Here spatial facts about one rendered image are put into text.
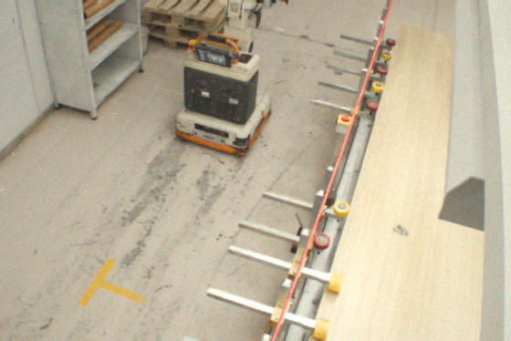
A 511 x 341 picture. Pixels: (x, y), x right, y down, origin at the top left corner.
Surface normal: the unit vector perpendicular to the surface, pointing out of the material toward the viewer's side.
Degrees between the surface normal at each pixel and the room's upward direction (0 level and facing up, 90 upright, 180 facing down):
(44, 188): 0
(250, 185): 0
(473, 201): 90
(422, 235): 0
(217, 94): 90
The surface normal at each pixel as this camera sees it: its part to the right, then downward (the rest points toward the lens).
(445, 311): 0.07, -0.74
